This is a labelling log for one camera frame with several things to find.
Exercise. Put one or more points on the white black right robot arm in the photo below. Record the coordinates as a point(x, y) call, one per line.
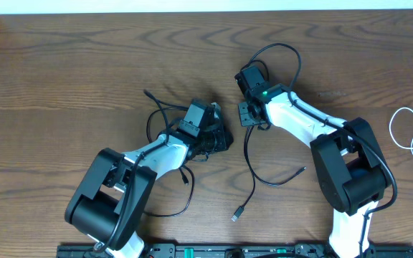
point(349, 164)

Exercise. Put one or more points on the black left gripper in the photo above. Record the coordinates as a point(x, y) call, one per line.
point(225, 141)

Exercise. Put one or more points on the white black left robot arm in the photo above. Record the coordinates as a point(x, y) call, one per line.
point(111, 198)

